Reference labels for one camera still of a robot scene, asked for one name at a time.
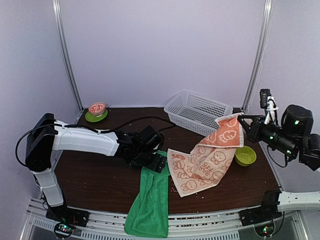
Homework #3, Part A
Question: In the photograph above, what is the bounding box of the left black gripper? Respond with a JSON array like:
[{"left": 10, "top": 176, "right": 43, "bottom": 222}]
[{"left": 133, "top": 148, "right": 167, "bottom": 173}]

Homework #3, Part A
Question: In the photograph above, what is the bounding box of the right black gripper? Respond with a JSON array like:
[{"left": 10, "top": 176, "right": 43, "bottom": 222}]
[{"left": 238, "top": 114, "right": 298, "bottom": 158}]

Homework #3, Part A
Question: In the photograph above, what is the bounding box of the orange rabbit pattern towel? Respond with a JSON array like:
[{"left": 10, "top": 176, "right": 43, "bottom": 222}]
[{"left": 167, "top": 112, "right": 244, "bottom": 198}]

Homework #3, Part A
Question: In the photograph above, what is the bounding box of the green microfiber towel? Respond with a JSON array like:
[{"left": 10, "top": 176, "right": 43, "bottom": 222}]
[{"left": 124, "top": 165, "right": 171, "bottom": 238}]

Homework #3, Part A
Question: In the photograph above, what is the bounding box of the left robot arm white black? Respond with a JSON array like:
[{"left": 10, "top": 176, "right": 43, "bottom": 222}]
[{"left": 19, "top": 113, "right": 167, "bottom": 222}]

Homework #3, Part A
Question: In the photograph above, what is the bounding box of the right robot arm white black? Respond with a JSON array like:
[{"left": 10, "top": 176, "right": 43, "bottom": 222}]
[{"left": 237, "top": 104, "right": 320, "bottom": 225}]

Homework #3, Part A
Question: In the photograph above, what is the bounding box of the lime green bowl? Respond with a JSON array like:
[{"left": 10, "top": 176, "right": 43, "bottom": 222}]
[{"left": 235, "top": 146, "right": 257, "bottom": 167}]

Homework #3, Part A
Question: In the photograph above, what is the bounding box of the green saucer plate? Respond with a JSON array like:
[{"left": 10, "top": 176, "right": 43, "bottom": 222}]
[{"left": 85, "top": 109, "right": 108, "bottom": 123}]

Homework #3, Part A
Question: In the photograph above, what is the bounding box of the white plastic mesh basket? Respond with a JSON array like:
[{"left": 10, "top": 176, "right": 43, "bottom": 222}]
[{"left": 164, "top": 91, "right": 233, "bottom": 137}]

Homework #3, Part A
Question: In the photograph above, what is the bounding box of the red patterned small bowl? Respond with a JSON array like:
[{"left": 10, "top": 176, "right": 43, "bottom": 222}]
[{"left": 88, "top": 102, "right": 106, "bottom": 117}]

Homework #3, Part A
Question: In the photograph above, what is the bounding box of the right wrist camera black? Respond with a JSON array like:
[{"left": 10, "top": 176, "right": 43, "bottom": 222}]
[{"left": 259, "top": 88, "right": 272, "bottom": 109}]

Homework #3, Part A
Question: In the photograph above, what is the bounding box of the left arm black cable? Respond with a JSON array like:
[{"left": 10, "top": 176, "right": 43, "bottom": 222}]
[{"left": 15, "top": 116, "right": 177, "bottom": 167}]

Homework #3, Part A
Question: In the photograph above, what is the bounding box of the aluminium front rail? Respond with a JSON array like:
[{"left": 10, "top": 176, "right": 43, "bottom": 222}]
[{"left": 20, "top": 198, "right": 308, "bottom": 240}]

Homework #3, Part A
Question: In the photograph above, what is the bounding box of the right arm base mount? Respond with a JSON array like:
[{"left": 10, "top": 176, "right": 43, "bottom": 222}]
[{"left": 238, "top": 206, "right": 285, "bottom": 239}]

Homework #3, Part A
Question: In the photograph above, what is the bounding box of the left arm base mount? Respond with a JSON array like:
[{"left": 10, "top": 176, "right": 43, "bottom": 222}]
[{"left": 45, "top": 208, "right": 90, "bottom": 240}]

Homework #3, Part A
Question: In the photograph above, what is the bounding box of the right aluminium frame post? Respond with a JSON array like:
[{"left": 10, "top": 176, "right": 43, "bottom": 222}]
[{"left": 241, "top": 0, "right": 274, "bottom": 113}]

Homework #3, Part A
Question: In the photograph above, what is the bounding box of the aluminium frame post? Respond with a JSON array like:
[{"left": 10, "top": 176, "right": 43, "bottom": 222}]
[
  {"left": 52, "top": 0, "right": 84, "bottom": 112},
  {"left": 241, "top": 0, "right": 274, "bottom": 113}
]

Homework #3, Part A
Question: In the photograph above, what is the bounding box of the left aluminium frame post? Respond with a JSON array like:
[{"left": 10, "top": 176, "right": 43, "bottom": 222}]
[{"left": 52, "top": 0, "right": 84, "bottom": 112}]

